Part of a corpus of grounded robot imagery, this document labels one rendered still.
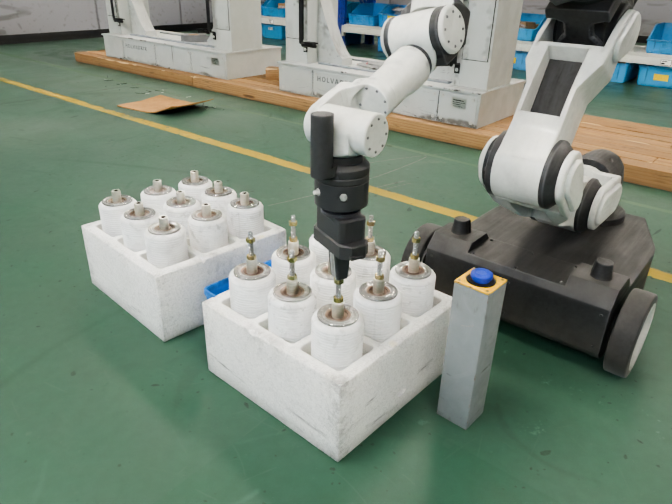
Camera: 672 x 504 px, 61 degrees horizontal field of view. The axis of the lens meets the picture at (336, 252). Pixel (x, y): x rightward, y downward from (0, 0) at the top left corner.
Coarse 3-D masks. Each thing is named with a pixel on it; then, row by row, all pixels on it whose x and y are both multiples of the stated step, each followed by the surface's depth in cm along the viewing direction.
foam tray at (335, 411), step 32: (224, 320) 115; (256, 320) 113; (416, 320) 114; (448, 320) 121; (224, 352) 119; (256, 352) 110; (288, 352) 104; (384, 352) 104; (416, 352) 114; (256, 384) 114; (288, 384) 106; (320, 384) 99; (352, 384) 98; (384, 384) 108; (416, 384) 119; (288, 416) 110; (320, 416) 102; (352, 416) 102; (384, 416) 112; (320, 448) 106; (352, 448) 106
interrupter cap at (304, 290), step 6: (282, 282) 111; (300, 282) 112; (276, 288) 110; (282, 288) 110; (300, 288) 110; (306, 288) 110; (276, 294) 108; (282, 294) 108; (288, 294) 108; (300, 294) 108; (306, 294) 108; (282, 300) 106; (288, 300) 106; (294, 300) 106; (300, 300) 106
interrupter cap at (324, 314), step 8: (328, 304) 105; (344, 304) 105; (320, 312) 102; (328, 312) 103; (344, 312) 103; (352, 312) 102; (320, 320) 100; (328, 320) 100; (336, 320) 101; (344, 320) 100; (352, 320) 100
